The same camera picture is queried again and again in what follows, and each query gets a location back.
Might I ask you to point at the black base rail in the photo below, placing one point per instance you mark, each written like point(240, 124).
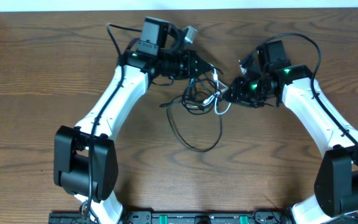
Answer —
point(148, 217)

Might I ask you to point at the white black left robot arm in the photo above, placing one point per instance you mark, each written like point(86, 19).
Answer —
point(85, 163)

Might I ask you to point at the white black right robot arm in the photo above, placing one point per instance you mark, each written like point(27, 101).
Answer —
point(267, 73)

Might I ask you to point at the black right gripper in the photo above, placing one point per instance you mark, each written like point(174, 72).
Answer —
point(238, 86)

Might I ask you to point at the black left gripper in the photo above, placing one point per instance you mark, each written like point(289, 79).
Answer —
point(193, 65)

